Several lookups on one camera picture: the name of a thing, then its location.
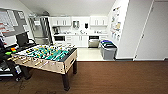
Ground steel paper towel dispenser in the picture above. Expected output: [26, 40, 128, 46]
[72, 20, 81, 30]

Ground white sink base cabinet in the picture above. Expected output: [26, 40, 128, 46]
[72, 35, 90, 48]

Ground grey black-lidded waste bin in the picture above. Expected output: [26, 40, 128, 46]
[102, 45, 119, 61]

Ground grey bulletin board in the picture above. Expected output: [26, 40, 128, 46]
[0, 8, 30, 46]

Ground black wall soap dispenser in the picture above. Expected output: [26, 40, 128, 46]
[84, 22, 90, 30]

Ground stainless steel refrigerator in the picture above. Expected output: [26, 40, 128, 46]
[28, 15, 54, 46]

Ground green foosball table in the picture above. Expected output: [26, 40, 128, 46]
[11, 44, 79, 92]

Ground white door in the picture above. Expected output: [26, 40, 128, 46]
[134, 0, 168, 62]

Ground blue lidded waste bin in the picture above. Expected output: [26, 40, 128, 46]
[99, 39, 113, 45]

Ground small colourful object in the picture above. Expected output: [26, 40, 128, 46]
[4, 47, 18, 56]

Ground brown and blue poster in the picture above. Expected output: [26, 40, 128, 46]
[115, 22, 122, 32]

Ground white drawer stack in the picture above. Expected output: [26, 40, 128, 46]
[98, 34, 110, 42]
[64, 35, 74, 47]

